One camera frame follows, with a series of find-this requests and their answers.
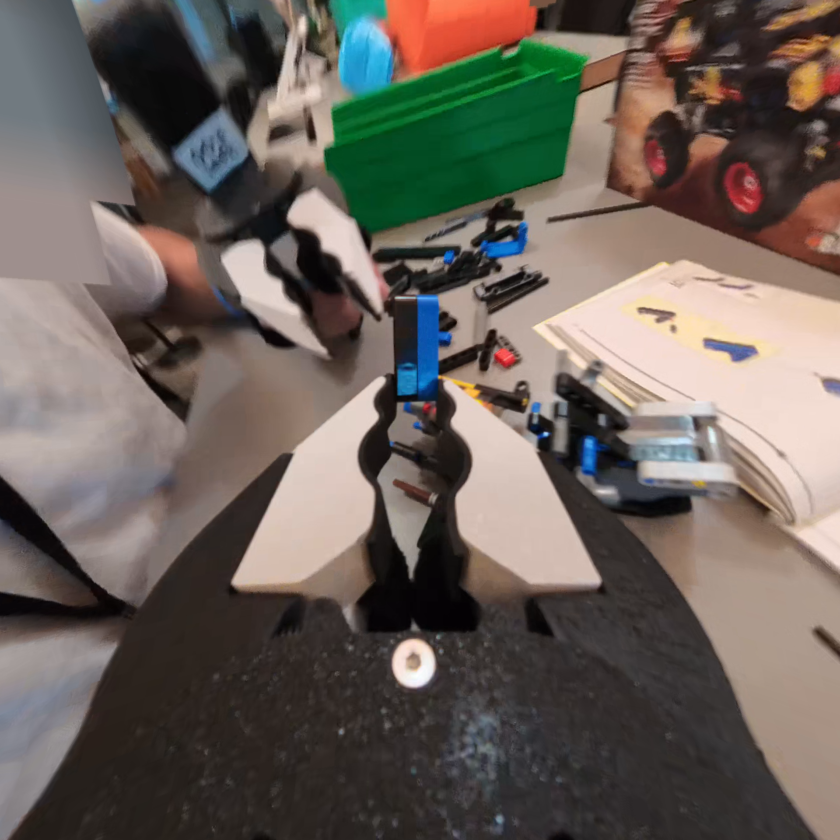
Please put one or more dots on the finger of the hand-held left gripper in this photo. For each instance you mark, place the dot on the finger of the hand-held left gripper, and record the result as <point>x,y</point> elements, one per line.
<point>262,289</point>
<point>338,236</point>

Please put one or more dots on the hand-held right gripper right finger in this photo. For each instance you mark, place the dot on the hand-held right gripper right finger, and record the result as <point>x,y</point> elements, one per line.
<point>518,518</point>

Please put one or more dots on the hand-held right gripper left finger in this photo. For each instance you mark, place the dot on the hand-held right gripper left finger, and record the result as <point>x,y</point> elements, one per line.
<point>308,518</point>

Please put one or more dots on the person's left forearm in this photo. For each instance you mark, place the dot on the person's left forearm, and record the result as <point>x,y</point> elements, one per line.
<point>184,275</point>

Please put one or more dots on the brown lego axle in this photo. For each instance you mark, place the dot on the brown lego axle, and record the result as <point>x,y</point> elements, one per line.
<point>413,491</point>

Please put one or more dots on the pile of large black lego pieces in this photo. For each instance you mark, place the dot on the pile of large black lego pieces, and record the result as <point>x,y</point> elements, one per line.
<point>453,275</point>

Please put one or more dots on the red lego piece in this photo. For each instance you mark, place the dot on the red lego piece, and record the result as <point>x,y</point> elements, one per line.
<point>504,358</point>

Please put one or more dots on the partly built lego truck chassis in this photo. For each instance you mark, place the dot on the partly built lego truck chassis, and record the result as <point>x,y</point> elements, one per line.
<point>669,446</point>

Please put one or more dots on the blue lego panel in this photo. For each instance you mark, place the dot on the blue lego panel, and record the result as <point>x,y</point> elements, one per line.
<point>505,246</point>

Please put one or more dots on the long black lego axle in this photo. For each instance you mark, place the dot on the long black lego axle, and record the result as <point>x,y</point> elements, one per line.
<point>597,212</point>

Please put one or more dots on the short black lego axle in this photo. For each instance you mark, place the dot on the short black lego axle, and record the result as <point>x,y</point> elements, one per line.
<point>828,643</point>

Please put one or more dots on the lego set box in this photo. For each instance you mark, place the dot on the lego set box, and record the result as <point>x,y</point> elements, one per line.
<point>722,131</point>

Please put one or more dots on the person's left hand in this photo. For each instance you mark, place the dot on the person's left hand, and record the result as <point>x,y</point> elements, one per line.
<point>334,318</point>

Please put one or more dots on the blue wristband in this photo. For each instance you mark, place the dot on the blue wristband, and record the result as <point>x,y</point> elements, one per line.
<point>226,303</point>

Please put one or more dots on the black stool chair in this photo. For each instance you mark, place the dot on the black stool chair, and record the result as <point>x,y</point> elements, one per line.
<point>164,341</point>

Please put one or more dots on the green storage bin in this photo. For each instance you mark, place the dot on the green storage bin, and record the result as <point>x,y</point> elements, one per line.
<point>446,151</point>

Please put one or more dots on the light blue crumpled bag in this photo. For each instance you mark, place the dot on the light blue crumpled bag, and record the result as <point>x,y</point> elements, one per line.
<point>364,59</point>

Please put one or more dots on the orange storage bin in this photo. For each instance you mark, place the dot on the orange storage bin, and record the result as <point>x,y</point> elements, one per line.
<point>459,33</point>

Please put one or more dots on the open instruction booklet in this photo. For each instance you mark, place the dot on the open instruction booklet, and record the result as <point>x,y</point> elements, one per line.
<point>722,367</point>

